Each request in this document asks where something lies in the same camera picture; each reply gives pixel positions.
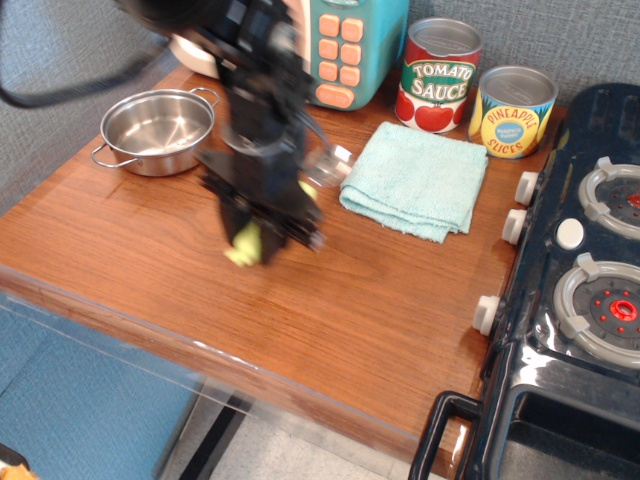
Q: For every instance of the spoon with yellow handle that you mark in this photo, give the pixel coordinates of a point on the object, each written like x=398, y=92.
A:
x=322, y=168

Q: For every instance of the light blue folded cloth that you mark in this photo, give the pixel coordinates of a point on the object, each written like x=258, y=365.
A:
x=415, y=182

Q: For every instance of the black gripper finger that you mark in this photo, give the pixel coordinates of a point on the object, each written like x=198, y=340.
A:
x=235, y=213
x=272, y=239

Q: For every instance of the black toy stove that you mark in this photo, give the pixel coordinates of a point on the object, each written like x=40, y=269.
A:
x=560, y=395

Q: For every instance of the orange object at corner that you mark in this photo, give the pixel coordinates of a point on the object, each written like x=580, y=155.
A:
x=14, y=466

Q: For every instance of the pineapple slices can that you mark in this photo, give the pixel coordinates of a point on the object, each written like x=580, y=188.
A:
x=512, y=108

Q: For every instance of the tomato sauce can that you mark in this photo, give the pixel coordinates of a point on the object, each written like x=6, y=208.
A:
x=439, y=65

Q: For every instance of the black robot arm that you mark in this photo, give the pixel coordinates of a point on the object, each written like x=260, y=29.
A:
x=257, y=64

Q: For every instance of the small steel pot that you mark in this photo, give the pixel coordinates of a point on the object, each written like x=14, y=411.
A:
x=157, y=133

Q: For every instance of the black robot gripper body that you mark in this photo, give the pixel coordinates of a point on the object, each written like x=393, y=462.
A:
x=268, y=177

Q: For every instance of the teal toy microwave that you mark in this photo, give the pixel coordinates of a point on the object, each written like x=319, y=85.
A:
x=347, y=47

